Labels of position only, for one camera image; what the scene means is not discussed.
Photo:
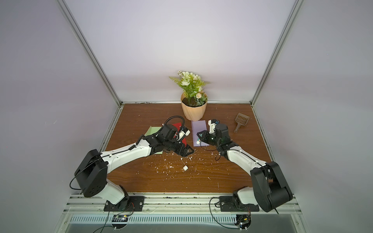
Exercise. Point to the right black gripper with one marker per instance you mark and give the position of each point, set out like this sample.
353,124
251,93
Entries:
205,137

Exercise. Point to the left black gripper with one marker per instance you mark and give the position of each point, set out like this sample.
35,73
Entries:
184,154

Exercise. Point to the purple envelope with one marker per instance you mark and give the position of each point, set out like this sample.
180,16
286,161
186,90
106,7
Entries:
197,126

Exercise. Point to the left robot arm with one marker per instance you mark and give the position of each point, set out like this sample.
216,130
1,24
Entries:
92,172

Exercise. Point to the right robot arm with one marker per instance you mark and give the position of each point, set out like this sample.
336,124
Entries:
269,186

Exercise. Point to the red envelope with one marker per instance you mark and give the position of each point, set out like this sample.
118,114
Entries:
179,126

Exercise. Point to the green envelope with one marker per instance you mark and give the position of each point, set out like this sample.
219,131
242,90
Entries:
153,131

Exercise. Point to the beige flower pot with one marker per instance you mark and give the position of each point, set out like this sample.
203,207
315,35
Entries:
193,113

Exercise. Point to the brown plastic scoop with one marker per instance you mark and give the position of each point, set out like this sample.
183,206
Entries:
241,120

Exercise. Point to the artificial flower plant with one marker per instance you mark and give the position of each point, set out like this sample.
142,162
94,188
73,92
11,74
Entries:
193,88

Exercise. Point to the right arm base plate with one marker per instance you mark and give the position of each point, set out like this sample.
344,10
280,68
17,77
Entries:
233,204

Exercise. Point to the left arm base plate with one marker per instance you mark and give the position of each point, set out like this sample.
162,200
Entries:
130,203

